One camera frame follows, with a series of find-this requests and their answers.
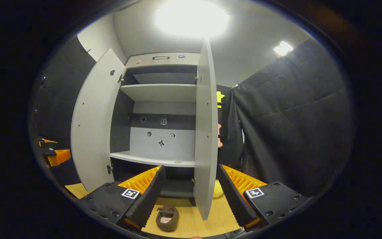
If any grey cabinet drawer front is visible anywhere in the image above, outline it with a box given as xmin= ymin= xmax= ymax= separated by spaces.
xmin=126 ymin=52 xmax=201 ymax=68

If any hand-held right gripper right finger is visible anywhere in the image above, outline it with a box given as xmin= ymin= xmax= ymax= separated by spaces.
xmin=217 ymin=163 xmax=311 ymax=233

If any black backdrop cloth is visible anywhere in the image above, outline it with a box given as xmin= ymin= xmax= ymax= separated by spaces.
xmin=29 ymin=35 xmax=355 ymax=198

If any brown fuzzy shoe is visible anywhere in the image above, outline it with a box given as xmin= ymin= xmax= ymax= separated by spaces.
xmin=156 ymin=205 xmax=179 ymax=232

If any large ceiling light panel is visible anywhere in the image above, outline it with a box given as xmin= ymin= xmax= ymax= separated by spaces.
xmin=155 ymin=0 xmax=231 ymax=38

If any grey cabinet door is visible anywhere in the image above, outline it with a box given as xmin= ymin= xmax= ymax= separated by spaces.
xmin=194 ymin=37 xmax=219 ymax=220
xmin=71 ymin=48 xmax=127 ymax=192

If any grey shoe cabinet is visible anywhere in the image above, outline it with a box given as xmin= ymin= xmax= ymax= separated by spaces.
xmin=110 ymin=51 xmax=201 ymax=207

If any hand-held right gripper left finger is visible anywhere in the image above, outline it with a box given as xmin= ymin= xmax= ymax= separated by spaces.
xmin=78 ymin=165 xmax=166 ymax=233

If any small ceiling light panel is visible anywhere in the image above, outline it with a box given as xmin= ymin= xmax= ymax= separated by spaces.
xmin=273 ymin=40 xmax=294 ymax=57

